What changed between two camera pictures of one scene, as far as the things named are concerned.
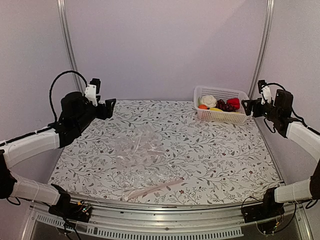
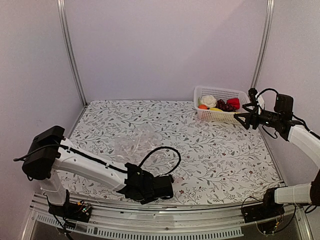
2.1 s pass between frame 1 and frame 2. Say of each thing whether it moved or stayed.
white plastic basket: stayed
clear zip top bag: stayed
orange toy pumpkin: stayed
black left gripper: moved
